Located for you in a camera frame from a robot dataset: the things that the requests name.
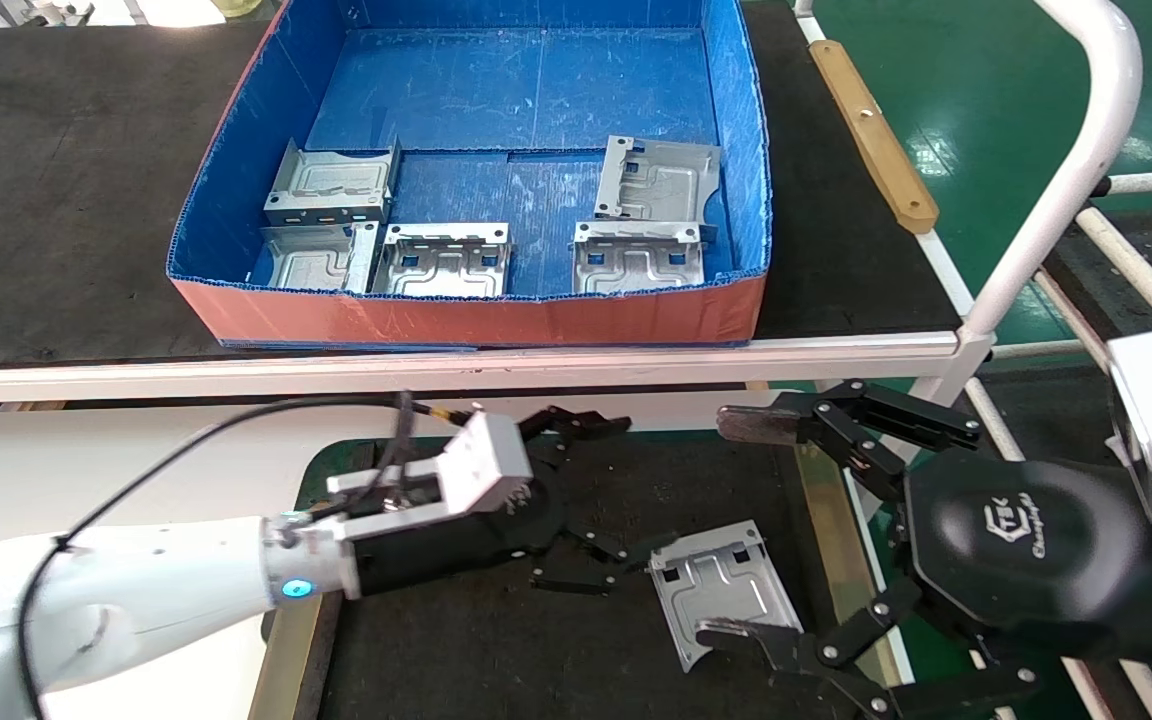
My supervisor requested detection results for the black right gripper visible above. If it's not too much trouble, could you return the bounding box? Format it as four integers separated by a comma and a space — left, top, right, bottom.
693, 380, 1152, 720

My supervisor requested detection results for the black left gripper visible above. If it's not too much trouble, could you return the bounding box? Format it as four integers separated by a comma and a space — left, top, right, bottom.
351, 405, 682, 599

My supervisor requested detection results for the silver stamped metal bracket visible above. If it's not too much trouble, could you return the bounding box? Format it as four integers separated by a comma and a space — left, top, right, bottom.
572, 220, 707, 297
254, 220, 382, 295
648, 520, 805, 673
264, 138, 403, 227
372, 222, 515, 298
594, 135, 723, 223

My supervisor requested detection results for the blue corrugated plastic box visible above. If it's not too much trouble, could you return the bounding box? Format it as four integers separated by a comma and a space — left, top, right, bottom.
166, 0, 773, 351

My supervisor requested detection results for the yellow metal edge strip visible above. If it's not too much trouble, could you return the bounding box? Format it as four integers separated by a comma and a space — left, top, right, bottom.
796, 445, 912, 691
249, 598, 337, 720

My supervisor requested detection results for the black work mat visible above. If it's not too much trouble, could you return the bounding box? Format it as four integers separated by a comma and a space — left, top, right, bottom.
321, 435, 897, 720

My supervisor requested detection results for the black cart mat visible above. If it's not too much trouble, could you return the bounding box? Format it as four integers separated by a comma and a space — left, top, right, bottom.
1041, 205, 1152, 341

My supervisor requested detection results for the long tan wooden strip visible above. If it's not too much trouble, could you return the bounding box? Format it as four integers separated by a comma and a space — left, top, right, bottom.
809, 40, 940, 236

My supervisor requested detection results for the large black table mat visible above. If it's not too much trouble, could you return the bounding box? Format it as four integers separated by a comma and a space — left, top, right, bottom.
0, 0, 965, 369

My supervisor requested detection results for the grey white machine part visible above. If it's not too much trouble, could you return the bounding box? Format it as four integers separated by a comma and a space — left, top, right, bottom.
6, 0, 97, 29

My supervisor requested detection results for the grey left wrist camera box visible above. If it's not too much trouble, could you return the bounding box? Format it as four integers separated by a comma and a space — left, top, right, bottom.
326, 410, 534, 521

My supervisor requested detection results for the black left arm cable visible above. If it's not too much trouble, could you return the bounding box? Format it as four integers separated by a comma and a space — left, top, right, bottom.
16, 390, 482, 720

